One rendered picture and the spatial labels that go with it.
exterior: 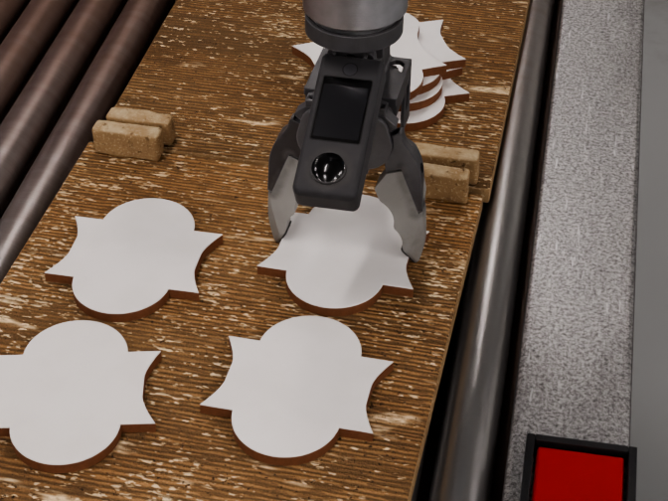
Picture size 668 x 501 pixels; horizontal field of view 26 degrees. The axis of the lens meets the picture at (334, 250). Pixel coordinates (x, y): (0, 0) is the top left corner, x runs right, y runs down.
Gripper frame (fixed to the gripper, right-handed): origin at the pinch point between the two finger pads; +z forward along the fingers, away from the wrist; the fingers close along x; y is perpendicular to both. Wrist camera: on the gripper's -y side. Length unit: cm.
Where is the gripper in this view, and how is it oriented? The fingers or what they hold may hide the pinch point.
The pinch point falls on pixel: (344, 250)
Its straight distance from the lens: 114.5
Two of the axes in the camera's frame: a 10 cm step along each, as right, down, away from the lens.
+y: 2.3, -6.0, 7.7
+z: -0.1, 7.9, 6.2
